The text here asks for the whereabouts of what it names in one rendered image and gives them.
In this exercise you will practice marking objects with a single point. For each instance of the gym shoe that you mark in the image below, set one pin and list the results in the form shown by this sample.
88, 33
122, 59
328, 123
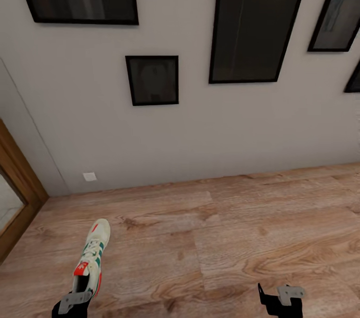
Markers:
88, 273

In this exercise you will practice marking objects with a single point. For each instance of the door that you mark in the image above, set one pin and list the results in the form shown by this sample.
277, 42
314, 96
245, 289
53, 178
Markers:
21, 194

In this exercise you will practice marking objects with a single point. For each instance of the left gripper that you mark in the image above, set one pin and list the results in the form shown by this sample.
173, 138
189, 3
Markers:
78, 311

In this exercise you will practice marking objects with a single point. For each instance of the wall socket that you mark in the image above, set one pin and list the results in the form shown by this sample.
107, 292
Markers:
90, 176

